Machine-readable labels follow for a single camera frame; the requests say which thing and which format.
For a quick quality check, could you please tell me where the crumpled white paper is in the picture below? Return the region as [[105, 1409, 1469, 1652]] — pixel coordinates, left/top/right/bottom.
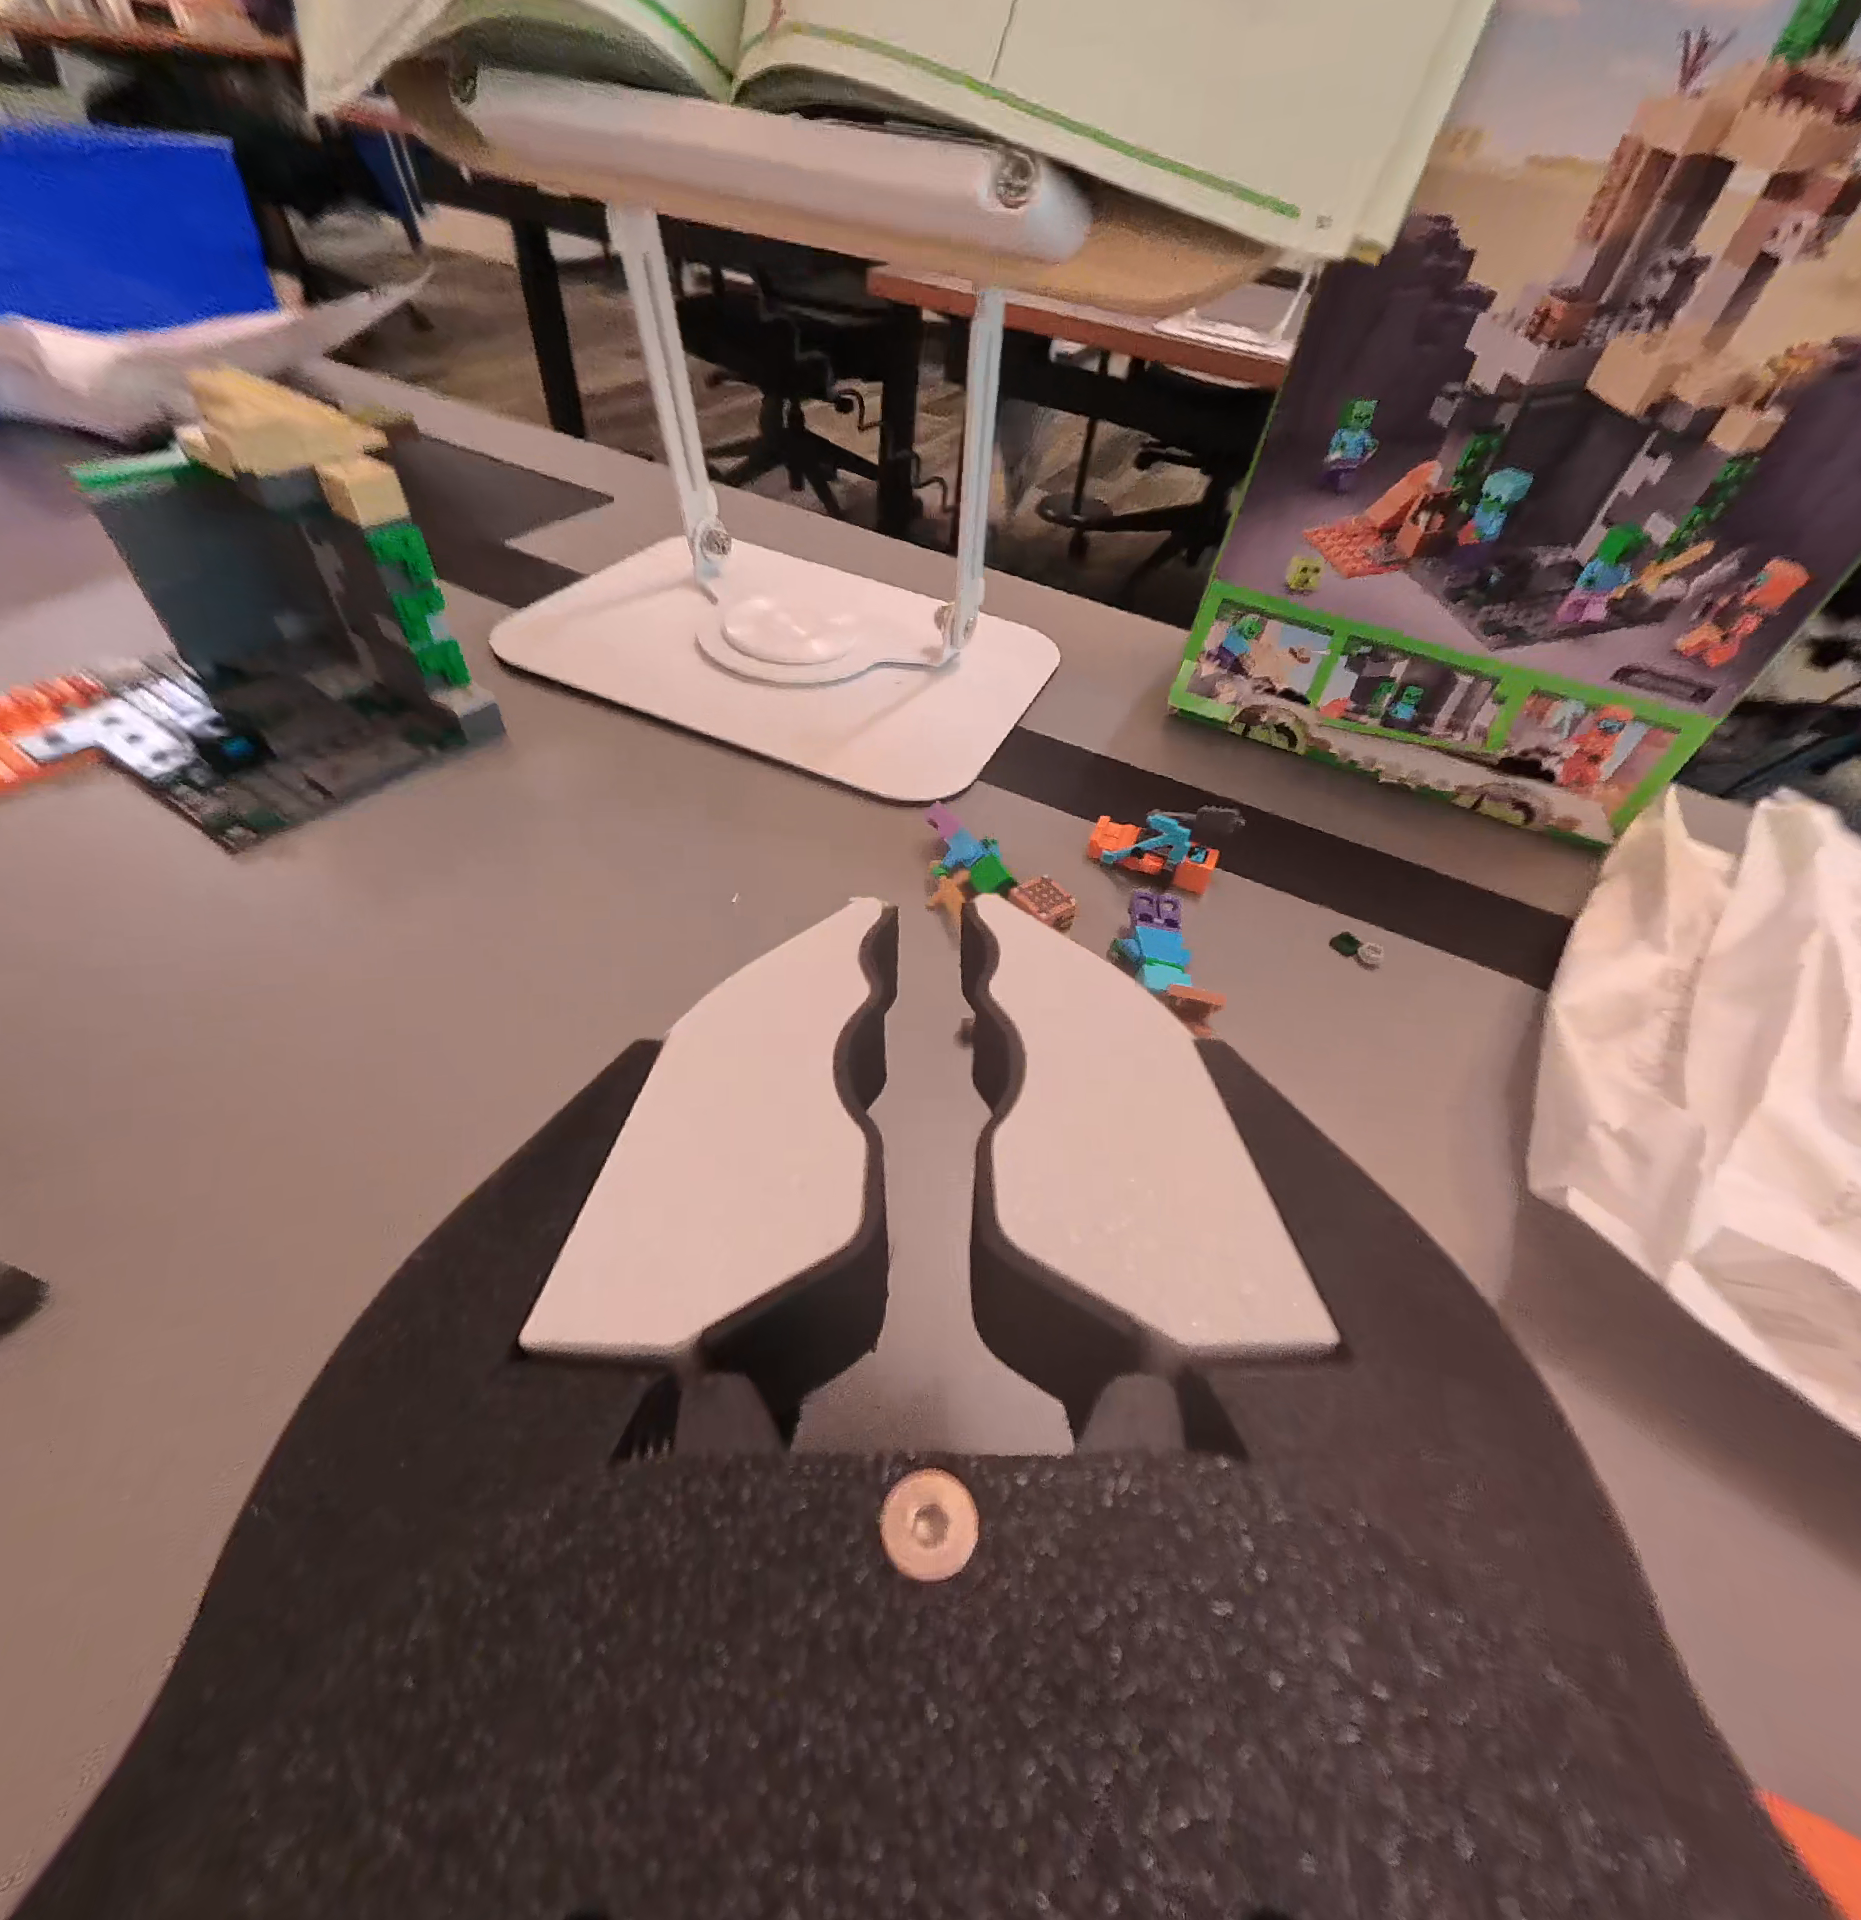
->
[[0, 270, 441, 446]]

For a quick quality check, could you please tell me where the white book stand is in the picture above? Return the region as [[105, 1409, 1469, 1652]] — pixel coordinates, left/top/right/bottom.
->
[[383, 56, 1316, 806]]

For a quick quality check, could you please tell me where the blue container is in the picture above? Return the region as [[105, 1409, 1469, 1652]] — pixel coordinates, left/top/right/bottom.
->
[[0, 124, 279, 413]]

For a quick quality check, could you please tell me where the printed brick set box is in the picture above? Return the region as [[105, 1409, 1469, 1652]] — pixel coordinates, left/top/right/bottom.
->
[[1166, 0, 1861, 851]]

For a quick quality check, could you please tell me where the orange plastic piece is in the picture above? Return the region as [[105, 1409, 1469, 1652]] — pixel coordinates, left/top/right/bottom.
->
[[1760, 1790, 1861, 1920]]

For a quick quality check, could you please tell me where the orange toy figure with pickaxe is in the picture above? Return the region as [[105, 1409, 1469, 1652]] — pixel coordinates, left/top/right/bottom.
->
[[1084, 804, 1243, 898]]

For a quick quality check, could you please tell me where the purple and green toy figure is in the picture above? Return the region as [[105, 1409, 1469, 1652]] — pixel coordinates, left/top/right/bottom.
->
[[925, 803, 1024, 914]]

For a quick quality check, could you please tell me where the black office chair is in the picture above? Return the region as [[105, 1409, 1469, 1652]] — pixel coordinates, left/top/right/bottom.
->
[[681, 247, 937, 507]]

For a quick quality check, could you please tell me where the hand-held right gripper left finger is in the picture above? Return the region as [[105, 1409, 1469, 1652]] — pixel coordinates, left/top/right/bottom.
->
[[519, 898, 900, 1429]]

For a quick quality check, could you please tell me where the crumpled white plastic bag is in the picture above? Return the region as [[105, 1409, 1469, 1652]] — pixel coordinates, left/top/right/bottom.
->
[[1525, 783, 1861, 1464]]

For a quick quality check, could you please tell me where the wooden top table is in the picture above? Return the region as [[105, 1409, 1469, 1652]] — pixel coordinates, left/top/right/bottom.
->
[[867, 261, 1310, 530]]

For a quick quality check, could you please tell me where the purple and blue toy figure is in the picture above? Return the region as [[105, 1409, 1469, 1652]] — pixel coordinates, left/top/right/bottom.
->
[[1105, 886, 1229, 1039]]

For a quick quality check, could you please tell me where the grey desk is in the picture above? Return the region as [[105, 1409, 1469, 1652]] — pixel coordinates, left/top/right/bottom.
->
[[0, 356, 1861, 1920]]

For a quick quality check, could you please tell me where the open instruction booklet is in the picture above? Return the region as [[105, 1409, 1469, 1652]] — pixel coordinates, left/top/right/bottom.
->
[[292, 0, 1498, 267]]

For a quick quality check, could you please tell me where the toy brick building model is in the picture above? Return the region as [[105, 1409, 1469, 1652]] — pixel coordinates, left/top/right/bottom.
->
[[0, 367, 510, 855]]

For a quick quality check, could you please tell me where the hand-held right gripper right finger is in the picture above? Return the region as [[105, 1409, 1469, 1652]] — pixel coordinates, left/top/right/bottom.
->
[[961, 890, 1344, 1438]]

